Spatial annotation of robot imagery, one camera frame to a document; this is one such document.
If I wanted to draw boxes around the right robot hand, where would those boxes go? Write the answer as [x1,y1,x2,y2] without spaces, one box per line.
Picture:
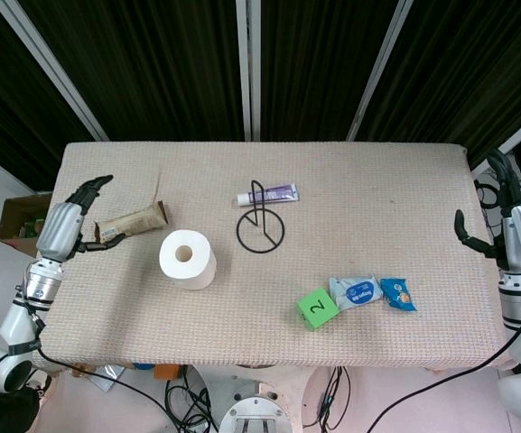
[453,148,521,272]

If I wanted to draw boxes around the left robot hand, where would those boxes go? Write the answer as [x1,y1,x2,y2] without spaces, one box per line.
[35,174,129,263]

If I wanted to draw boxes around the white toilet paper roll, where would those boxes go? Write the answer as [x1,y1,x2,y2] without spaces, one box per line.
[158,228,218,291]

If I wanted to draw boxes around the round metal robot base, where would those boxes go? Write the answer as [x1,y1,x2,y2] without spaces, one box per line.
[217,391,292,433]

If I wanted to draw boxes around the brown cardboard box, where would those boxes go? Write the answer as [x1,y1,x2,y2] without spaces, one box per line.
[0,192,53,260]

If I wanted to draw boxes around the brown snack bar wrapper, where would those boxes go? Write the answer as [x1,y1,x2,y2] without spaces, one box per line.
[93,200,171,241]

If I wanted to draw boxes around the blue snack packet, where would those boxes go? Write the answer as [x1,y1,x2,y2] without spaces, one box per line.
[379,276,418,313]

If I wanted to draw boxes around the silver foil bag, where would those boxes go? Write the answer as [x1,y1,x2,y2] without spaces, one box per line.
[87,364,126,392]

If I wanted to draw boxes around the white blue wet wipes pack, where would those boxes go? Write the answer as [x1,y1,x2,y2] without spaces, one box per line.
[329,273,385,312]

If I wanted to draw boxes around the orange box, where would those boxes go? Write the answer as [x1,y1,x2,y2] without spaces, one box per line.
[153,364,181,382]

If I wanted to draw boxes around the black fabric object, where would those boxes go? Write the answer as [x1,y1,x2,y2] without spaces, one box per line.
[0,387,41,433]

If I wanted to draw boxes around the beige woven table cloth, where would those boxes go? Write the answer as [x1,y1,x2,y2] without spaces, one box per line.
[31,142,521,375]

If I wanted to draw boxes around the purple white toothpaste tube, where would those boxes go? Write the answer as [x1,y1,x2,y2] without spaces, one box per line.
[236,182,302,207]

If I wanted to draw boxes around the green cube with number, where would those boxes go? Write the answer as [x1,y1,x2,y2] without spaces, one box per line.
[296,286,338,333]

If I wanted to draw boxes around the black cables beside table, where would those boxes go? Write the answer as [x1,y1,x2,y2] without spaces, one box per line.
[473,178,521,240]

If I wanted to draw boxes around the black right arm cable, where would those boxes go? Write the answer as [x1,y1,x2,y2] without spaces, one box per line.
[366,295,521,433]

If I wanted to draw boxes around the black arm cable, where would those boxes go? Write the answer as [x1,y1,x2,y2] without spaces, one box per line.
[14,283,184,433]
[366,295,521,433]

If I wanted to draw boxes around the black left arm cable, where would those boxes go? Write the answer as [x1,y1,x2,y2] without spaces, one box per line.
[14,283,184,433]

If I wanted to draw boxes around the black wire paper holder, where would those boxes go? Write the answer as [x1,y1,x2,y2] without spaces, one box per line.
[235,180,286,254]

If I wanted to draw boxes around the tangled black floor cables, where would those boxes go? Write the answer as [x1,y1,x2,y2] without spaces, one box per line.
[163,364,219,433]

